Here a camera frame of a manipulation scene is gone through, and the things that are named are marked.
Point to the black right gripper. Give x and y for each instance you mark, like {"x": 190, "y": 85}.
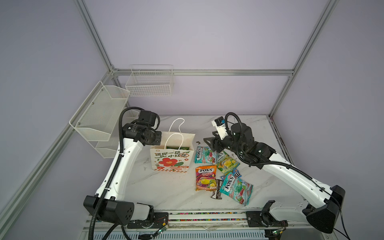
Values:
{"x": 214, "y": 141}

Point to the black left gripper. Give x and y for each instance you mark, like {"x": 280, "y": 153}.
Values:
{"x": 158, "y": 134}

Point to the white floral paper bag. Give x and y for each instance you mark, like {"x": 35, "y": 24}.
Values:
{"x": 168, "y": 160}

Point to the orange Fox's fruits bag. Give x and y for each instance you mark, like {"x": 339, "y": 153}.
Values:
{"x": 206, "y": 178}

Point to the teal Fox's large candy bag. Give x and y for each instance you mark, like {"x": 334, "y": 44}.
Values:
{"x": 237, "y": 189}

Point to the green yellow Fox's candy bag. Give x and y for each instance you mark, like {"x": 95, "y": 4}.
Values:
{"x": 178, "y": 148}

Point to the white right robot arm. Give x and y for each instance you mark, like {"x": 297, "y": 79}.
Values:
{"x": 323, "y": 203}

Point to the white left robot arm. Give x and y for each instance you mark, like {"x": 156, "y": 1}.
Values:
{"x": 108, "y": 203}

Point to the teal Fox's mint blossom bag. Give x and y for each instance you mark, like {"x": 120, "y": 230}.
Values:
{"x": 204, "y": 155}

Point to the green Fox's spring tea bag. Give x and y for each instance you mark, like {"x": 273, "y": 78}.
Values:
{"x": 226, "y": 163}

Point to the blue m&m's packet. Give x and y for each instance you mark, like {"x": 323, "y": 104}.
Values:
{"x": 234, "y": 172}

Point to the dark brown snack bar wrapper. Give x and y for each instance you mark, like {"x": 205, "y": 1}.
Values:
{"x": 216, "y": 195}

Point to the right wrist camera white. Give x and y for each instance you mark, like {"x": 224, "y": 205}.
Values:
{"x": 221, "y": 127}

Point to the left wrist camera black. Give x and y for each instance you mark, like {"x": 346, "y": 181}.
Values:
{"x": 149, "y": 119}

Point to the white mesh wall basket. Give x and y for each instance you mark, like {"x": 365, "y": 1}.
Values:
{"x": 96, "y": 120}

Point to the white wire wall basket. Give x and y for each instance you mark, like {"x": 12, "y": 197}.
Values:
{"x": 151, "y": 81}

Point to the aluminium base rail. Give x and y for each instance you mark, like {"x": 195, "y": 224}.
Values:
{"x": 217, "y": 225}

